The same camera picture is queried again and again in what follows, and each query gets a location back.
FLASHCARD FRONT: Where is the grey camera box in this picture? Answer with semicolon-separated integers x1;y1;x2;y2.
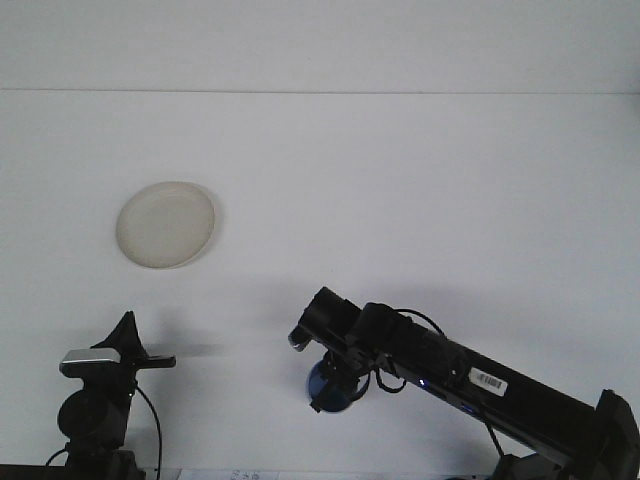
59;348;124;379
288;325;315;355

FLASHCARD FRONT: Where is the pale round plate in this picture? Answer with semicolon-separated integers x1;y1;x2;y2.
115;180;223;270

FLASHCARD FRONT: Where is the pale blue cup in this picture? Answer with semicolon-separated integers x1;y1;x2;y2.
306;361;362;416

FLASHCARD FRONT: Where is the long black arm cable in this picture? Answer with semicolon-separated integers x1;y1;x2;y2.
130;383;164;474

